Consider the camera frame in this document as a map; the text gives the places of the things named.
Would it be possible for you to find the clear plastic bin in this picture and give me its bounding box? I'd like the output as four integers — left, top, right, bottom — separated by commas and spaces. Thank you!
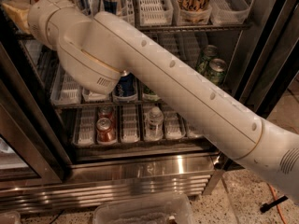
93, 192, 196, 224

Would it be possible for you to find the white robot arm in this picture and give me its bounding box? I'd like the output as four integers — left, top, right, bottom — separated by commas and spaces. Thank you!
1, 0, 299, 203

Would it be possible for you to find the front red soda can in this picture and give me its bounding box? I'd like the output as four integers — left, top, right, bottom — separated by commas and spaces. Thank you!
96, 118, 116, 144

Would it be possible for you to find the red soda can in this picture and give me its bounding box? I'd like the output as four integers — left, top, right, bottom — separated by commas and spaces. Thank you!
98, 106, 115, 124
96, 118, 116, 144

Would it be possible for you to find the right front green can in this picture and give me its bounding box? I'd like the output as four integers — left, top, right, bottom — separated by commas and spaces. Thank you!
205, 59, 227, 86

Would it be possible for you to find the front green soda can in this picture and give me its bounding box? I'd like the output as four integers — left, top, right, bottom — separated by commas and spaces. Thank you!
143, 84, 157, 95

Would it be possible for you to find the orange cable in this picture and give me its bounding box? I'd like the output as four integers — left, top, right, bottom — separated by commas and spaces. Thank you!
267, 184, 288, 224

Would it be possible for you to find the front blue pepsi can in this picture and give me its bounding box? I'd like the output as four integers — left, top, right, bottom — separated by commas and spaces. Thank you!
115, 73, 135, 98

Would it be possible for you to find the black stand leg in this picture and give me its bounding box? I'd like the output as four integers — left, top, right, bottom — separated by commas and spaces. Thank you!
260, 196, 287, 213

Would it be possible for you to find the rear red soda can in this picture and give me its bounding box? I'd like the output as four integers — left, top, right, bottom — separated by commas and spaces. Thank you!
98, 106, 115, 124

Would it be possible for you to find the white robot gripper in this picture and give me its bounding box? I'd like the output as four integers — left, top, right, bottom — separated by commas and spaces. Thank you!
2, 0, 77, 50

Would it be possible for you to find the clear water bottle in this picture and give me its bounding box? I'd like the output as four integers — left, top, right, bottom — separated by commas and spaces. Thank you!
146, 106, 164, 141

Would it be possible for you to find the right rear green can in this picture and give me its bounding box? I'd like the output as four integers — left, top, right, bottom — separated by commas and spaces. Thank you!
195, 45, 219, 75

